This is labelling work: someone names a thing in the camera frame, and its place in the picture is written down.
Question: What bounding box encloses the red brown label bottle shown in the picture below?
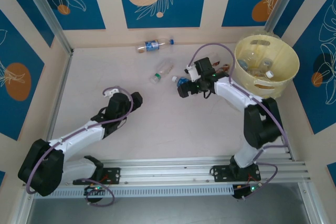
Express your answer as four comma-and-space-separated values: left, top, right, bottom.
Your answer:
213, 60, 233, 74

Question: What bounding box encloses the large clear bottle white label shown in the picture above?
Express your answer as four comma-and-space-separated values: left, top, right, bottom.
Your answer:
246, 50, 260, 65

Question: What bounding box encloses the pale yellow plastic bin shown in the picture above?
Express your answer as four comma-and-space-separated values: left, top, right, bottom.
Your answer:
233, 34, 300, 99

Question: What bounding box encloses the black mounting plate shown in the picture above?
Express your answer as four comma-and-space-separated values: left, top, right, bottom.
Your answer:
72, 167, 122, 186
211, 164, 262, 183

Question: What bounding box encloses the small circuit board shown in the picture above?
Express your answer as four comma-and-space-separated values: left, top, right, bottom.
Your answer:
83, 185, 109, 197
232, 183, 263, 200

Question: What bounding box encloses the grey metal plate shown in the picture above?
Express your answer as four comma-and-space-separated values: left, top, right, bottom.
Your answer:
25, 197, 313, 224

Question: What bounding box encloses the aluminium side rail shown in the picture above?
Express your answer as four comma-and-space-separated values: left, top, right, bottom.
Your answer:
46, 50, 74, 143

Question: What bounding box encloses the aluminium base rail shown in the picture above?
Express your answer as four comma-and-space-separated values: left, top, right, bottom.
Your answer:
22, 155, 312, 189

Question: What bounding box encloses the grey slotted cable duct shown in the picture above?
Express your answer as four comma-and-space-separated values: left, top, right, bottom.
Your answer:
33, 185, 235, 199

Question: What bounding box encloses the aluminium frame post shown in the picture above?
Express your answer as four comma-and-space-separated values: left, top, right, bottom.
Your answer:
18, 0, 76, 56
264, 0, 308, 35

